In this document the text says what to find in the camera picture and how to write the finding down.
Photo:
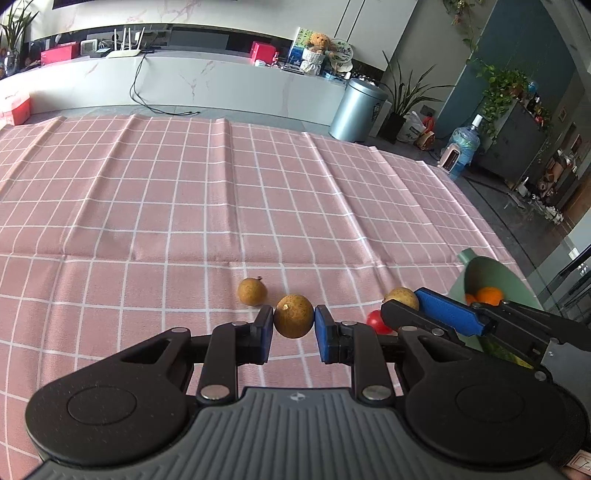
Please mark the dark grey cabinet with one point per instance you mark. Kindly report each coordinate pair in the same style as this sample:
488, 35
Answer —
512, 143

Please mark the hanging vine plant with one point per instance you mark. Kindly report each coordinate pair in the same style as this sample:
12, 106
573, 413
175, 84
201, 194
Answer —
461, 18

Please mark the pink checked tablecloth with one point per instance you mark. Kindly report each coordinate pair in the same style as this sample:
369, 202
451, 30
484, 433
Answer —
184, 207

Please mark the grey metal trash can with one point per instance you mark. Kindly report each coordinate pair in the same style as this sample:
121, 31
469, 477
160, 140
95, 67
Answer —
355, 113

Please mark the wide red box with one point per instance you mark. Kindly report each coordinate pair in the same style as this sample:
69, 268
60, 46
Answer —
59, 53

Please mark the orange bag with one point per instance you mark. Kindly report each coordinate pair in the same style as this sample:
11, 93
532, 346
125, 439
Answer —
427, 134

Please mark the white plastic bag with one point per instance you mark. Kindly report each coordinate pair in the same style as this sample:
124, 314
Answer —
410, 129

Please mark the pink white boxes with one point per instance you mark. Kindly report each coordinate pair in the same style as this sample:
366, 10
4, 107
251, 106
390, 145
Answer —
14, 108

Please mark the potted plant with long leaves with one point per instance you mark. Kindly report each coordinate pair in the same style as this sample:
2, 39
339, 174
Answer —
406, 99

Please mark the trailing green plant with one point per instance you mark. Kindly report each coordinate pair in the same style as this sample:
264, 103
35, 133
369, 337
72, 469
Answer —
501, 90

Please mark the blue standing picture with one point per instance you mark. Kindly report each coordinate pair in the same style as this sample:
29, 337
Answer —
297, 46

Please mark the blue water bottle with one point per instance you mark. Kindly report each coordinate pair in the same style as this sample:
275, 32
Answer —
464, 143

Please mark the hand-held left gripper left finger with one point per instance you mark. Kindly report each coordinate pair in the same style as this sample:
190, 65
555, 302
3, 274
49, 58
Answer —
265, 333

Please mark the white marble television cabinet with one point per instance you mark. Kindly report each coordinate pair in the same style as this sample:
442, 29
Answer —
207, 83

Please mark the green cucumber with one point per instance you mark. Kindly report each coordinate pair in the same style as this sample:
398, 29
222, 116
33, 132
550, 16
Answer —
501, 351

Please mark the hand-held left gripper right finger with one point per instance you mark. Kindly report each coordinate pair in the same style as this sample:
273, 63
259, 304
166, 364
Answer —
323, 337

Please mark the brown longan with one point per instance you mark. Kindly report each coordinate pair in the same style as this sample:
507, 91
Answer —
252, 291
294, 317
402, 297

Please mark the orange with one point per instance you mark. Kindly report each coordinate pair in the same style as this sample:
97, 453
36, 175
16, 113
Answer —
489, 295
470, 299

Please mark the white router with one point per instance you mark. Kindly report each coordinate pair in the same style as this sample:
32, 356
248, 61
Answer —
124, 50

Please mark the round decorative fan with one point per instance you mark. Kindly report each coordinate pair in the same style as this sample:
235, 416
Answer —
342, 55

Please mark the potted grass plant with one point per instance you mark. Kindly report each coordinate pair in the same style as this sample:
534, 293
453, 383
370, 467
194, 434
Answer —
14, 37

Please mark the red cherry tomato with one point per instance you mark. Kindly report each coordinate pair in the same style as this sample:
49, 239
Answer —
376, 321

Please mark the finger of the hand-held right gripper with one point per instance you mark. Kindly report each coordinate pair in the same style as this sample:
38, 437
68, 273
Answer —
406, 315
450, 311

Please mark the small white device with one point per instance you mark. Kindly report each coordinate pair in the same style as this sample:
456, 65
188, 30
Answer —
88, 47

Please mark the small white heater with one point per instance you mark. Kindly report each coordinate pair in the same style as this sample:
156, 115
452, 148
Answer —
449, 158

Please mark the teddy bear in white basket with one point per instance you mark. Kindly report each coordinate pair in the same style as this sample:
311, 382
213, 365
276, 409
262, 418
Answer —
316, 53

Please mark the green colander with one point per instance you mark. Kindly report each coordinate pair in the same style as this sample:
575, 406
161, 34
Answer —
485, 272

